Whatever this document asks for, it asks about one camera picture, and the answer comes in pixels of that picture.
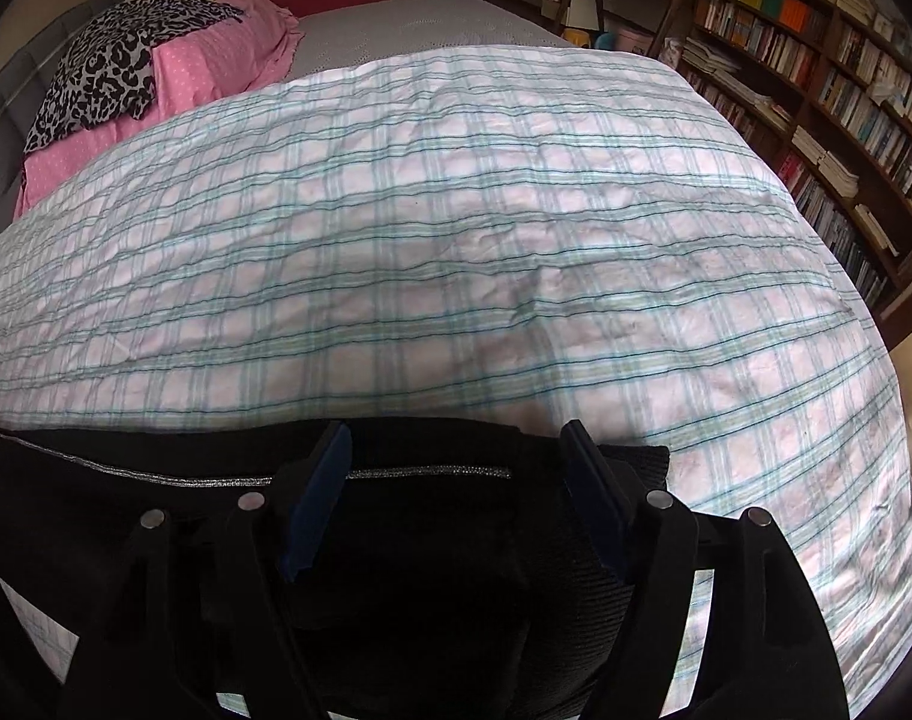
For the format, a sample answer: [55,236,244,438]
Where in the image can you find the black track pants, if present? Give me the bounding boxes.
[0,418,635,718]

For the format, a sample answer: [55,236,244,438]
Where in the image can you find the grey bare mattress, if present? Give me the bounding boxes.
[284,0,568,82]

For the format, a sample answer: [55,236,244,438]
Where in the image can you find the pink dotted bedding pile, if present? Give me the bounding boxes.
[13,0,301,218]

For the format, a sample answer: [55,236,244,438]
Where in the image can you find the grey upholstered headboard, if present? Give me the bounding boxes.
[0,0,124,234]

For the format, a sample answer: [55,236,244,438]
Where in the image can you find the plaid checked bed sheet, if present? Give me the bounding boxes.
[0,46,912,718]

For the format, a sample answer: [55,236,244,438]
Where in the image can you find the wooden bookshelf with books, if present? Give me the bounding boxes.
[680,0,912,317]

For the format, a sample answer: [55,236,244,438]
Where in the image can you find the leopard print cloth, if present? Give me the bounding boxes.
[23,0,244,154]

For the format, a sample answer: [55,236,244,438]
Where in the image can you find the pink waste bin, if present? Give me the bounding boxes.
[614,26,653,55]

